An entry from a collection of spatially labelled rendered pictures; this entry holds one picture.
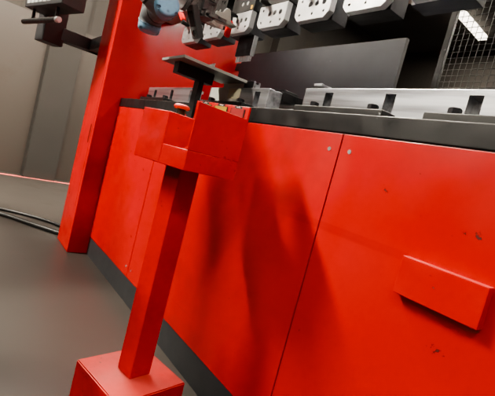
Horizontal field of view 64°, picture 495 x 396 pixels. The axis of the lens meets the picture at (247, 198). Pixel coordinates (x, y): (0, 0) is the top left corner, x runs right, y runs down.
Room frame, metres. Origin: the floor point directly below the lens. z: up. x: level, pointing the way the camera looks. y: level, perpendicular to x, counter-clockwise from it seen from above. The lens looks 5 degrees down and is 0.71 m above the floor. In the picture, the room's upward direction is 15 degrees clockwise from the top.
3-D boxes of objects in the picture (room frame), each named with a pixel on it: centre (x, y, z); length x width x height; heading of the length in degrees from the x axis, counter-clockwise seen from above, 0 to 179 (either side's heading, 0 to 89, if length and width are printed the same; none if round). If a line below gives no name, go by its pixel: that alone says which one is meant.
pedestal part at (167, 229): (0.98, 0.17, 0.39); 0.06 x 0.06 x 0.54; 49
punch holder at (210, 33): (1.75, 0.29, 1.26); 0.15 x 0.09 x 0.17; 38
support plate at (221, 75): (1.48, 0.27, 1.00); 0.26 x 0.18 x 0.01; 128
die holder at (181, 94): (2.00, 0.49, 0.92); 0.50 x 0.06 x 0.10; 38
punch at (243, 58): (1.57, 0.15, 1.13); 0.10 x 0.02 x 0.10; 38
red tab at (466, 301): (0.66, -0.35, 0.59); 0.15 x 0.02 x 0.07; 38
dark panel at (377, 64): (2.07, -0.11, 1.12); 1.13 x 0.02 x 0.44; 38
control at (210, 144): (0.98, 0.17, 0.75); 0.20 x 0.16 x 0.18; 49
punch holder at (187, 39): (1.90, 0.41, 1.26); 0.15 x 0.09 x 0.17; 38
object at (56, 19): (2.22, 1.34, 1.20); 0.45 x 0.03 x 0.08; 52
